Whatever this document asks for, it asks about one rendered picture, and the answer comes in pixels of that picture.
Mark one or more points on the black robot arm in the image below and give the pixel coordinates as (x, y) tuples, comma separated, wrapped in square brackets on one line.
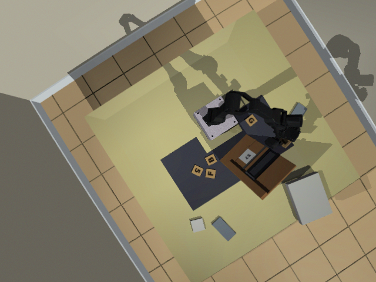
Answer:
[(278, 118)]

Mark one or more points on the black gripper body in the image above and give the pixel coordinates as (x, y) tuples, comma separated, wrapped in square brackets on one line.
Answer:
[(274, 142)]

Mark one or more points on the tan letter tile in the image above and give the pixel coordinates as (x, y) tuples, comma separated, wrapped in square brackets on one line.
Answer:
[(285, 142), (197, 170), (211, 159), (251, 120), (210, 173)]

